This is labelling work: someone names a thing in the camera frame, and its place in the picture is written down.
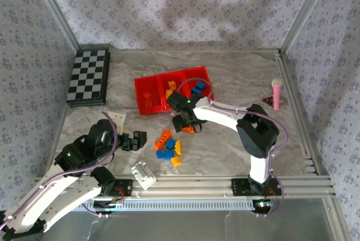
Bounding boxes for long orange lego plate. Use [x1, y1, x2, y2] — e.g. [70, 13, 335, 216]
[154, 130, 173, 150]

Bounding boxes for red plastic bin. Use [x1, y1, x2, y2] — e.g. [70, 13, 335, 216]
[182, 66, 215, 103]
[159, 71, 188, 111]
[134, 74, 167, 115]

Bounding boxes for white plastic block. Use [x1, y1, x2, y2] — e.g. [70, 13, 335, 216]
[130, 161, 157, 191]

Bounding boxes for black white chessboard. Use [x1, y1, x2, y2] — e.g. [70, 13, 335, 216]
[66, 48, 111, 108]

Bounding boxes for small electronics board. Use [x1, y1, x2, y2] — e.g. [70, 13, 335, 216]
[93, 199, 124, 211]
[253, 199, 273, 214]

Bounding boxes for pink toy microphone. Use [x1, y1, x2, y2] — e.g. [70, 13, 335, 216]
[271, 77, 283, 111]

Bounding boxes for white perforated triangular bracket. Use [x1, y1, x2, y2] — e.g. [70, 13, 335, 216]
[107, 111, 127, 135]

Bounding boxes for aluminum extrusion rail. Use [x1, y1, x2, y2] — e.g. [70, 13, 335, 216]
[277, 49, 330, 175]
[35, 175, 337, 200]

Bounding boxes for grey slotted cable duct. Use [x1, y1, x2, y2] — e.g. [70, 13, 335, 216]
[84, 198, 264, 211]

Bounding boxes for aluminum corner post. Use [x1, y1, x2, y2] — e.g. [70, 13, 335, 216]
[28, 0, 82, 52]
[280, 0, 335, 53]

